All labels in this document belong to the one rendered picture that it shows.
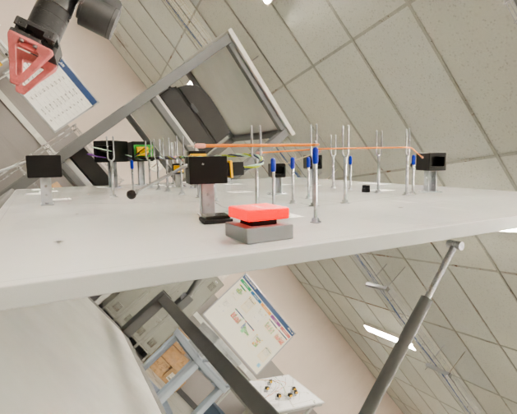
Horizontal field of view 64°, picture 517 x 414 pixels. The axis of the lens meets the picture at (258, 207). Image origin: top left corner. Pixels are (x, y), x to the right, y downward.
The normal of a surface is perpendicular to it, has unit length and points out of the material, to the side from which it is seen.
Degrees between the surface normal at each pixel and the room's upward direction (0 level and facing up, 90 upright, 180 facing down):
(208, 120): 90
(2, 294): 90
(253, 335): 90
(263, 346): 90
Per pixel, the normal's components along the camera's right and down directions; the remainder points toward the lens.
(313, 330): 0.38, -0.01
